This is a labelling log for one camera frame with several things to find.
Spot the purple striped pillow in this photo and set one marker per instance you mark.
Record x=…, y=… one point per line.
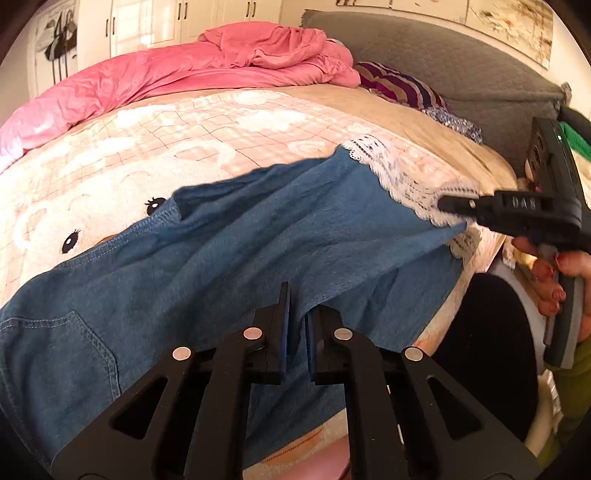
x=397, y=87

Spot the grey quilted headboard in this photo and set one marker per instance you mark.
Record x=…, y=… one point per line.
x=479, y=82

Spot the right hand red nails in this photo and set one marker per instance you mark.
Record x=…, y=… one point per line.
x=553, y=296

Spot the floral wall painting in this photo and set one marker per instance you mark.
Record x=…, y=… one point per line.
x=525, y=25

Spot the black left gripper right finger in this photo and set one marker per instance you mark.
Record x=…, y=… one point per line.
x=408, y=418

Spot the blue denim pants lace hem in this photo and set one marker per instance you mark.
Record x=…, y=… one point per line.
x=74, y=338

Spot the pink duvet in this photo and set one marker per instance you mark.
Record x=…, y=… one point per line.
x=239, y=55

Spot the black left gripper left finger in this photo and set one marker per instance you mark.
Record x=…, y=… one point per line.
x=186, y=417

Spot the blue floral cloth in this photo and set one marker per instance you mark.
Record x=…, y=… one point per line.
x=459, y=125

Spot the hanging clothes on door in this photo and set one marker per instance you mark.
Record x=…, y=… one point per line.
x=63, y=44

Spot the white wardrobe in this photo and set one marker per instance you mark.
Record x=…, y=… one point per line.
x=108, y=28

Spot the peach bear pattern blanket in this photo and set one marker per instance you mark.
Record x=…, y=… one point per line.
x=88, y=186

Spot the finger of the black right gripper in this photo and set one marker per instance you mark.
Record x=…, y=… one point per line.
x=467, y=207

